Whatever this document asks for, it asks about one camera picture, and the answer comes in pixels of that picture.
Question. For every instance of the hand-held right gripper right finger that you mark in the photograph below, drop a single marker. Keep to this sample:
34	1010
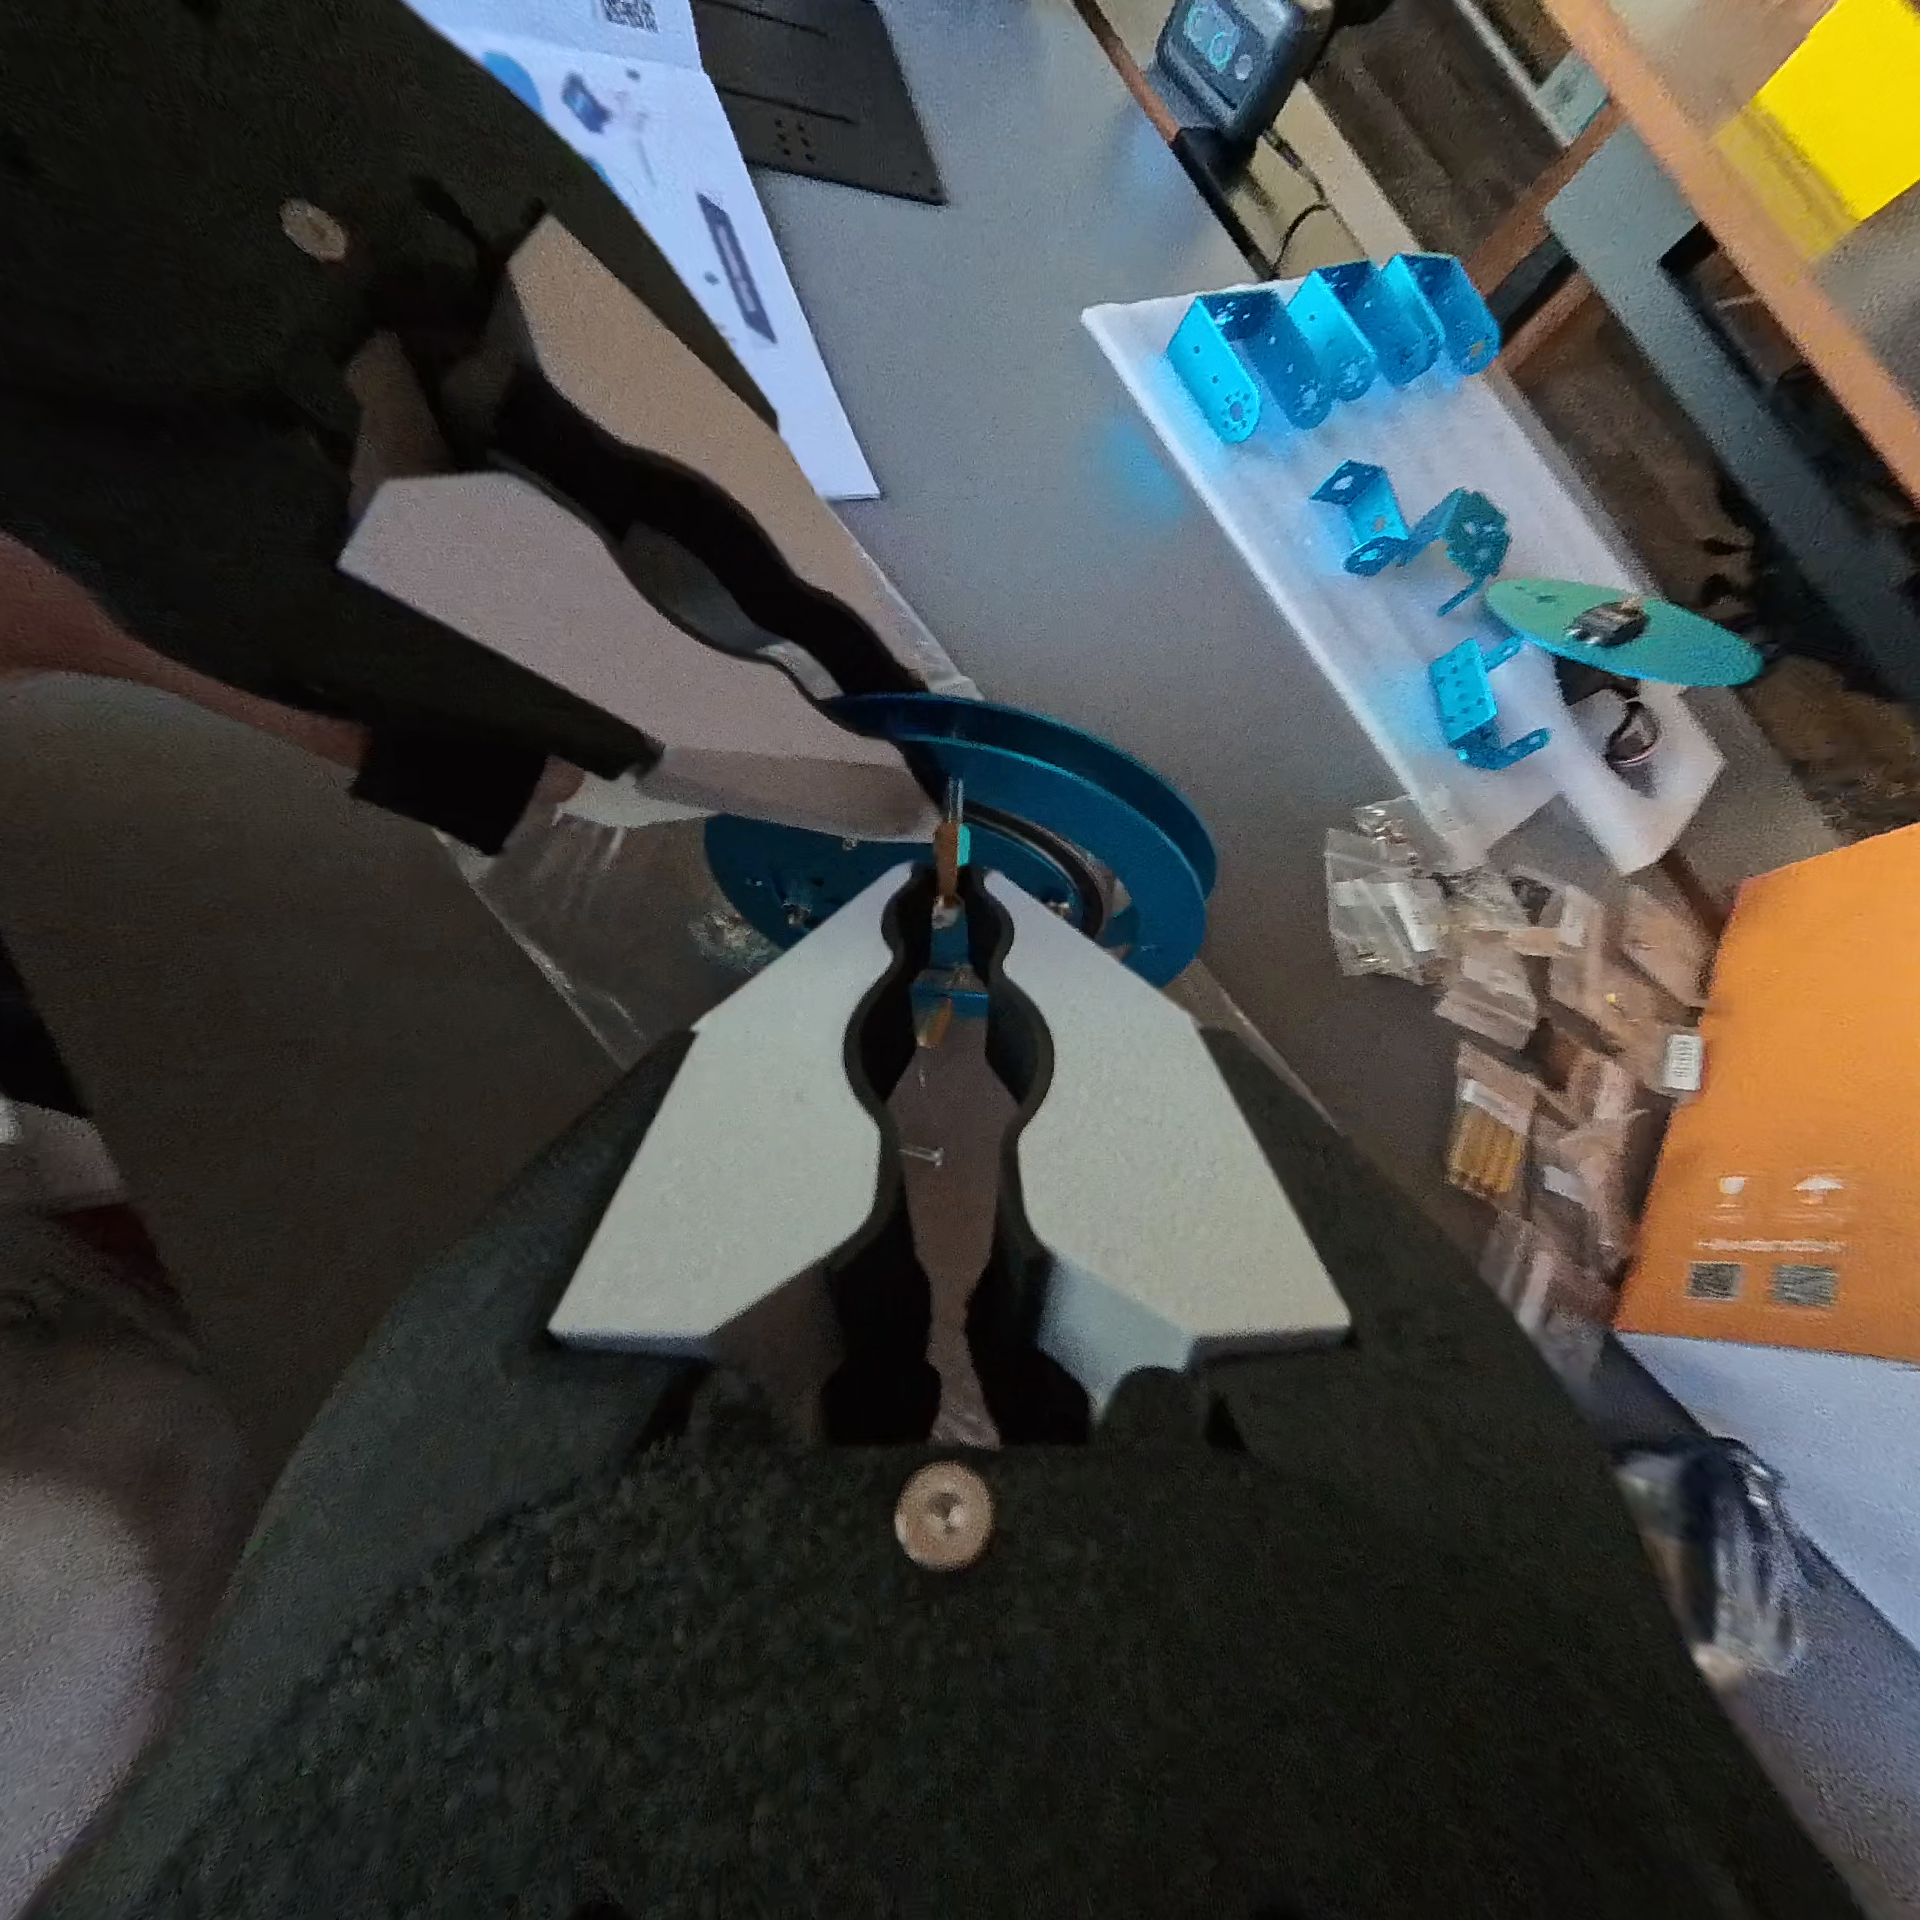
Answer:
1184	1201

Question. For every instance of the person's left hand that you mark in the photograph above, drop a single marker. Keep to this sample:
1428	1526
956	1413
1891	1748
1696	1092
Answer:
91	631

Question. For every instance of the white foam sheet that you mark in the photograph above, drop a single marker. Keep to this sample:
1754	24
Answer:
1499	450

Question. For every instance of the blue round rotating base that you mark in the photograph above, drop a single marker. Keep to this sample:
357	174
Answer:
1140	854

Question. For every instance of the teal round plate with servo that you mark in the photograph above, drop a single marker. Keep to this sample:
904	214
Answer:
1680	647

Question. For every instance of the small black display device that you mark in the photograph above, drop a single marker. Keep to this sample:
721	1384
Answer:
1238	54

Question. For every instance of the dark bag of parts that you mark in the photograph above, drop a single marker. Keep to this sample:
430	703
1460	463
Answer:
1711	1547

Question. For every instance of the white assembly guide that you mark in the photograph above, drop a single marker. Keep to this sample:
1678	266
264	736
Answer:
721	225

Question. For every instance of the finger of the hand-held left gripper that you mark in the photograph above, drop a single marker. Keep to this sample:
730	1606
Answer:
677	391
524	586

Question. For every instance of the orange cardboard box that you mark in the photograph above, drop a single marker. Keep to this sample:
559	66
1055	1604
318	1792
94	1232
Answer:
1799	1050

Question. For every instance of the dark teal bracket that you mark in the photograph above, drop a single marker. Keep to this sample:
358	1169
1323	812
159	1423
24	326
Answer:
1463	540

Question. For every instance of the pile of small hardware bags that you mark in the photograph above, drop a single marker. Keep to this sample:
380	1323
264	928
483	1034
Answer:
1532	1021

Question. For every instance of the small blue bracket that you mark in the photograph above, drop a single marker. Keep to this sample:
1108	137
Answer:
1358	518

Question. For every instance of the clear plastic bag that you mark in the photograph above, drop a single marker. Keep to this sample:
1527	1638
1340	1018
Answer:
601	931

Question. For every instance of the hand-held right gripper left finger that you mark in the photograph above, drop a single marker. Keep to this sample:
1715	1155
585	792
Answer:
721	1201

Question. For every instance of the black flat device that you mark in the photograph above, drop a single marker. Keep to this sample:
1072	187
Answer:
825	90

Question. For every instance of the yellow plastic bins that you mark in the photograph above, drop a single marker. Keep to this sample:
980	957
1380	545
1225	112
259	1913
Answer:
1833	120

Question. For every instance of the long wooden table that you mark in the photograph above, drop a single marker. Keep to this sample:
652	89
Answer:
1651	195

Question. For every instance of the blue perforated U bracket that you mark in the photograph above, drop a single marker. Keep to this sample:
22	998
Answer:
1470	705

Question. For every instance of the large blue U bracket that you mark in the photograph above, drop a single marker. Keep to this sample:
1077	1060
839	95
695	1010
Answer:
1328	347
1441	316
1225	369

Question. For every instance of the grey desk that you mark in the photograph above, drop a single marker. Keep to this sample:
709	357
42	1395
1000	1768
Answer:
1020	524

